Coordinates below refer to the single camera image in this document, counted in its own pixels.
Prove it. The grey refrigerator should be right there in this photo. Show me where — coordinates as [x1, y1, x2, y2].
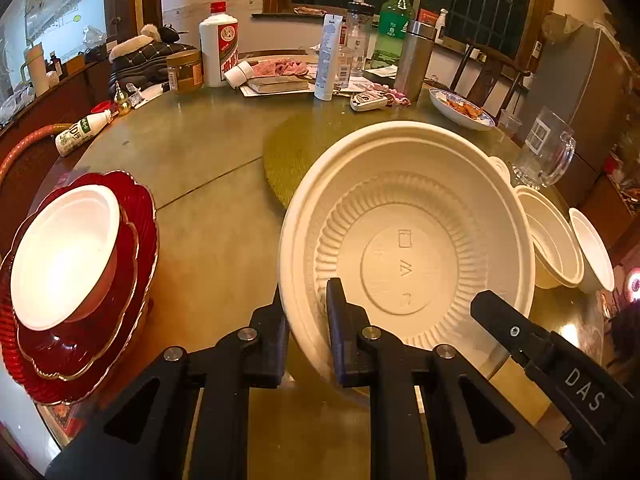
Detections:
[517, 25, 631, 171]

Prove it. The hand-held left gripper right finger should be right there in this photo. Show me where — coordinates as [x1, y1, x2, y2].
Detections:
[326, 277, 572, 480]

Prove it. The white key fob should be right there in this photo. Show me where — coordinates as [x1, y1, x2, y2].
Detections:
[349, 91, 390, 112]

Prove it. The white and blue tube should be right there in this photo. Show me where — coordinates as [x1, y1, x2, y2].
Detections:
[314, 13, 346, 101]

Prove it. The small ribbed white bowl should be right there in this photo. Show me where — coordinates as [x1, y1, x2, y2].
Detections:
[514, 185, 585, 290]

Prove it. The cluttered wooden shelf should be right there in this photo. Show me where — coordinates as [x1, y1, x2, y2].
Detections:
[595, 10, 640, 241]

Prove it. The small white milk bottle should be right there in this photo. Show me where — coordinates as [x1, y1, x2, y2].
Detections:
[55, 110, 115, 157]

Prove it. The pink scrunchie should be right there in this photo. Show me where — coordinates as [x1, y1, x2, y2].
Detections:
[372, 85, 413, 108]

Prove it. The green plastic bottle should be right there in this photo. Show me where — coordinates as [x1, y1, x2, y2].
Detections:
[370, 0, 417, 72]

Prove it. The clear glass mug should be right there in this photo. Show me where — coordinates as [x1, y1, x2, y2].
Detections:
[510, 106, 577, 188]

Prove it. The brown jar with gold lid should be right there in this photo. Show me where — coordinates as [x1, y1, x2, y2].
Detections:
[166, 50, 205, 95]

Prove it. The wooden sideboard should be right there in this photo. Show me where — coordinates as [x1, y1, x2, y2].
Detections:
[0, 55, 121, 161]

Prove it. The white liquor bottle red cap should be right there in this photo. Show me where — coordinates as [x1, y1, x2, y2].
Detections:
[199, 1, 240, 88]

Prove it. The small smooth white bowl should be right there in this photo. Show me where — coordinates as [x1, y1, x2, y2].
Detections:
[568, 207, 615, 293]

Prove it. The pink and yellow hose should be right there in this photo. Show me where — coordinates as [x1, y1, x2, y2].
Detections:
[0, 122, 76, 186]

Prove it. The steel thermos flask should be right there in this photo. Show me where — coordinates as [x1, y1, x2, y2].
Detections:
[393, 20, 438, 103]

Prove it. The blue rimmed plate of food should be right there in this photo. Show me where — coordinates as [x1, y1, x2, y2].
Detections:
[429, 87, 497, 132]

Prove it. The small white jar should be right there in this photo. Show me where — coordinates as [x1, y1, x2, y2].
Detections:
[223, 60, 257, 90]

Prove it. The small gold ornament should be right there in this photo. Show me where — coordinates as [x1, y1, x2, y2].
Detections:
[114, 81, 132, 117]

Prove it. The small clear glass cup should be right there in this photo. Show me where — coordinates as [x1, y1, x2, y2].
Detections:
[497, 109, 523, 136]

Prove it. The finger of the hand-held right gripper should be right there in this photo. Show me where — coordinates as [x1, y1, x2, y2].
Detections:
[470, 289, 554, 368]

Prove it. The clear bottle with black lid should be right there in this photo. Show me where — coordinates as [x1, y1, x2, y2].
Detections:
[345, 1, 376, 76]

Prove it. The black quilted jacket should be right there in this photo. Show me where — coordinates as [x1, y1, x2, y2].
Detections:
[108, 24, 201, 92]

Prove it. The dark wooden chair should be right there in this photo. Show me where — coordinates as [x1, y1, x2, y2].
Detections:
[450, 42, 531, 111]

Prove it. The white tumbler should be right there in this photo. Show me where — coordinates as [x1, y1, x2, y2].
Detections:
[20, 42, 51, 97]

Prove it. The large ribbed white bowl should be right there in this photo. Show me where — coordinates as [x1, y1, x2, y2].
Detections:
[278, 121, 537, 396]

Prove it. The deep red ribbed plate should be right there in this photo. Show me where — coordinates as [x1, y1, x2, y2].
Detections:
[0, 170, 160, 406]

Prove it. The dark window with wooden frame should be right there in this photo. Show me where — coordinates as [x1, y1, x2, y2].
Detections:
[262, 0, 556, 61]

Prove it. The red plate with white sticker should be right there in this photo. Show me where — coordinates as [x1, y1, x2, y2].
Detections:
[16, 205, 142, 382]

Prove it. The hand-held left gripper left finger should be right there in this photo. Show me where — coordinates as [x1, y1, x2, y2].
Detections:
[46, 282, 291, 480]

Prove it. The pink cloth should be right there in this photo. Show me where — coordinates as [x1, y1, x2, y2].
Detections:
[250, 58, 311, 78]

